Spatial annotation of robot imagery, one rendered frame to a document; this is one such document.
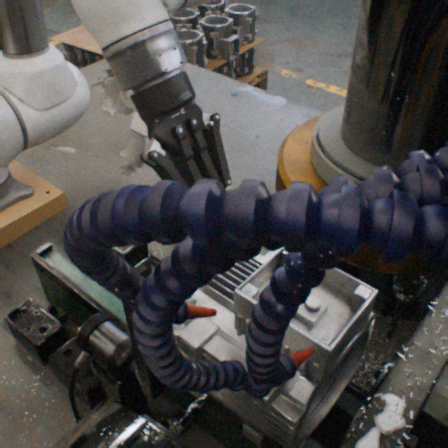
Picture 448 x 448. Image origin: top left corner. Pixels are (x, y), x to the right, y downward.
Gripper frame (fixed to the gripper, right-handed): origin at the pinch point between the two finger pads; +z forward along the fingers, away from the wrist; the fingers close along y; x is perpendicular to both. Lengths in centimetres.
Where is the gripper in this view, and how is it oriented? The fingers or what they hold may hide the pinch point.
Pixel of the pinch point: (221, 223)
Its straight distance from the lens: 67.2
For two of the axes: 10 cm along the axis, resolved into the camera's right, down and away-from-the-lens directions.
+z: 3.9, 8.6, 3.4
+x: -6.7, 0.0, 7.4
